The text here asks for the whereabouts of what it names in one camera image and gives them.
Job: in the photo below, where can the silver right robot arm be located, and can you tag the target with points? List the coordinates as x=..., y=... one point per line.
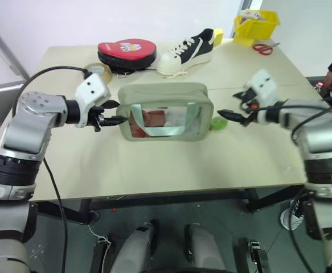
x=319, y=136

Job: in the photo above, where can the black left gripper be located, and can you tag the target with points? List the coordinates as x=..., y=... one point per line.
x=98, y=119

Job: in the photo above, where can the bottle with pink cap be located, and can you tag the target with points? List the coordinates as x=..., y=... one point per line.
x=319, y=86

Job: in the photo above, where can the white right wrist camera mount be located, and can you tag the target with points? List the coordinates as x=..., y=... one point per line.
x=264, y=85

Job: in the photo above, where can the black floor bracket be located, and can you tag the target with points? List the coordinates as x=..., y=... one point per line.
x=100, y=256
x=258, y=256

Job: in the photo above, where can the white tool in bin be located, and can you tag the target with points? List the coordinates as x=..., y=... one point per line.
x=249, y=13

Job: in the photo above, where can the clear tape roll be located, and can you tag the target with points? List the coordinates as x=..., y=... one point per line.
x=107, y=73

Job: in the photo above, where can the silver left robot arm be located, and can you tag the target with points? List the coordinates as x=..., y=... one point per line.
x=32, y=133

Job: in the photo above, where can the green pouch with clear window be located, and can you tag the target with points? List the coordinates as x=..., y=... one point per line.
x=165, y=91

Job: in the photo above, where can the red black boxing pad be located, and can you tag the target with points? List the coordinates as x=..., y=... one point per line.
x=126, y=49

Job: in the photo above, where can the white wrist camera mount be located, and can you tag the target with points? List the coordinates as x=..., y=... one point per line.
x=264, y=85
x=93, y=91

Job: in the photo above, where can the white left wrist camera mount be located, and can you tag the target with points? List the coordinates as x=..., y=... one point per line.
x=93, y=91

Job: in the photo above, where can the yellow plastic bin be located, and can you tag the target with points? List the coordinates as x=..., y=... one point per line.
x=254, y=31

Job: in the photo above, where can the yellow foam block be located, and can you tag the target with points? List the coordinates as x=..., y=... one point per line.
x=218, y=37

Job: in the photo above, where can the black table frame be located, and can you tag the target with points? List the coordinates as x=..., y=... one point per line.
x=165, y=199

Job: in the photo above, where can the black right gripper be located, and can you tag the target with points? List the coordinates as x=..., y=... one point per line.
x=251, y=105

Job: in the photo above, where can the white bystander shoe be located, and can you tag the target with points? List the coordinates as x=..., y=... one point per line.
x=289, y=216

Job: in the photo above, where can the black white sneaker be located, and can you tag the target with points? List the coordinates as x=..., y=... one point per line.
x=182, y=54

